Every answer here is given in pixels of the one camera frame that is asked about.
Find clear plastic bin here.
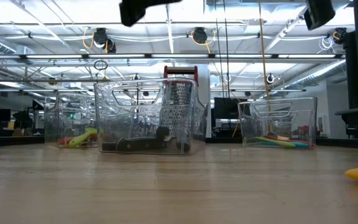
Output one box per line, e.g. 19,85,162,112
237,96,319,149
44,91,101,149
93,77,209,156

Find black desk stand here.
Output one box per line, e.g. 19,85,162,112
342,30,358,139

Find dark office chair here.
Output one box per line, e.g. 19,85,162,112
12,110,34,136

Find black utensils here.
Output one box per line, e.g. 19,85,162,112
116,136,172,152

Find blue silicone spatula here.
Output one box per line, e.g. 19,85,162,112
256,141,310,149

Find red steel box grater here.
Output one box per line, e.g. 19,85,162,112
162,65,200,147

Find grey side desk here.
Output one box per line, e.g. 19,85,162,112
334,105,358,125

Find black hanging cable ring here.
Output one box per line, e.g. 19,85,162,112
93,59,109,71

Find yellow hanging cable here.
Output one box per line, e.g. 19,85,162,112
257,0,273,113

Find white coiled cable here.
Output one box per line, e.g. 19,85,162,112
318,36,335,54

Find black riveted handle knife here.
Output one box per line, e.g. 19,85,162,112
101,141,119,152

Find long ceiling light bar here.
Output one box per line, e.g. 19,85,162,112
0,53,338,60

